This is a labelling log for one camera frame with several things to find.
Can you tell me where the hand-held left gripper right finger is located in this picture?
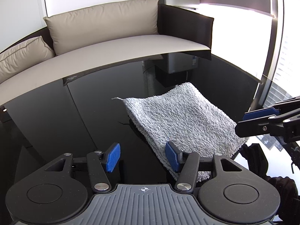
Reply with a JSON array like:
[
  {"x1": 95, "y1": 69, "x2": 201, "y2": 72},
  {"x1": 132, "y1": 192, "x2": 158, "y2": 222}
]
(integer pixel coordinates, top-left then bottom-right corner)
[{"x1": 165, "y1": 141, "x2": 244, "y2": 194}]

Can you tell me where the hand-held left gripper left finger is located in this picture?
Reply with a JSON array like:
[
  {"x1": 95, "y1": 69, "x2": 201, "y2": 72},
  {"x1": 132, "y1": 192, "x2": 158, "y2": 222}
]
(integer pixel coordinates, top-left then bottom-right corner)
[{"x1": 43, "y1": 142, "x2": 121, "y2": 193}]

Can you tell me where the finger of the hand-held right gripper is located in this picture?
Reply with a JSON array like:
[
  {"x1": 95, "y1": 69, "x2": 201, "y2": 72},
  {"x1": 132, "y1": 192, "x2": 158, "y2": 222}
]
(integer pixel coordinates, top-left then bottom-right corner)
[
  {"x1": 235, "y1": 109, "x2": 300, "y2": 137},
  {"x1": 242, "y1": 96, "x2": 300, "y2": 122}
]

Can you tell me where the grey terry towel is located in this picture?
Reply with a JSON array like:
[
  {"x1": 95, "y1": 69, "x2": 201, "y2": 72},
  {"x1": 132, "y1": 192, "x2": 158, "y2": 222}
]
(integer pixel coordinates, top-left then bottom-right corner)
[{"x1": 112, "y1": 82, "x2": 249, "y2": 183}]

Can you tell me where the metal window pole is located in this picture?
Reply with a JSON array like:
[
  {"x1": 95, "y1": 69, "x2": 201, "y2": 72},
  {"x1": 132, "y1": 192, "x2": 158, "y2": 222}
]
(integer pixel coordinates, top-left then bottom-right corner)
[{"x1": 252, "y1": 0, "x2": 285, "y2": 108}]

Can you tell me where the dark brown sofa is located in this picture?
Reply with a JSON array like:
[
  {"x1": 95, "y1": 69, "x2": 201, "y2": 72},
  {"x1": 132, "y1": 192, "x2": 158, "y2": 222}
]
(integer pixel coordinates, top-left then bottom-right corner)
[{"x1": 0, "y1": 3, "x2": 215, "y2": 107}]

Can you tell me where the large beige cushion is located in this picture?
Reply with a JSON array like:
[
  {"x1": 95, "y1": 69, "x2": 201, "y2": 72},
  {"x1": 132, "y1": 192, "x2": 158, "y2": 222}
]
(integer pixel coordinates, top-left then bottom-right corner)
[{"x1": 43, "y1": 0, "x2": 160, "y2": 56}]

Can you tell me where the small beige cushion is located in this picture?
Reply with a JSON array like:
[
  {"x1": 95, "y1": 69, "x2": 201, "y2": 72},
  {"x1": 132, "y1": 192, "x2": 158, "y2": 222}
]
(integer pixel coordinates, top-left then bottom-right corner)
[{"x1": 0, "y1": 36, "x2": 56, "y2": 82}]

